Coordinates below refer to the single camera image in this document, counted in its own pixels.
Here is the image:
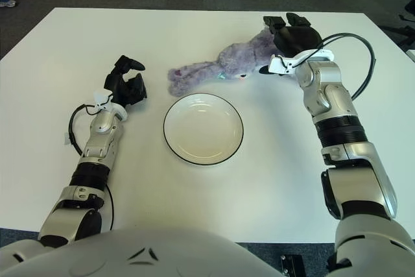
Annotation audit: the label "black metal bracket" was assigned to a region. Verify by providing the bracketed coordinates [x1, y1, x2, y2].
[280, 253, 305, 277]

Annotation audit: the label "silver robot torso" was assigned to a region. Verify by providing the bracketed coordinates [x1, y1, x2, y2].
[0, 226, 283, 277]

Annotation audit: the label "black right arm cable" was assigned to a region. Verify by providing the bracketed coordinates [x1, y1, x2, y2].
[319, 32, 377, 101]

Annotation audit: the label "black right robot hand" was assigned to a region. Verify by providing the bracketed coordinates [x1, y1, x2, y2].
[263, 12, 324, 59]

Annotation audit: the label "white plate with black rim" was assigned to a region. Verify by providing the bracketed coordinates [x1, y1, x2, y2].
[163, 93, 244, 166]

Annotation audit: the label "purple plush bunny doll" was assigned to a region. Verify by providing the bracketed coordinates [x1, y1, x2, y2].
[167, 29, 279, 98]

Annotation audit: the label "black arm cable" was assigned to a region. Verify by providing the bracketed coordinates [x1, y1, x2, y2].
[68, 104, 115, 231]
[319, 32, 377, 101]

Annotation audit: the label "black office chair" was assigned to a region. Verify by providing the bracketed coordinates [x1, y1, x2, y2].
[379, 0, 415, 47]

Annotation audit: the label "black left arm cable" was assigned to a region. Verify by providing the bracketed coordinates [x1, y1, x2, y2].
[68, 104, 115, 231]

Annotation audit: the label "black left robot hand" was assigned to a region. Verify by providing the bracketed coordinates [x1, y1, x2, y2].
[103, 55, 148, 109]

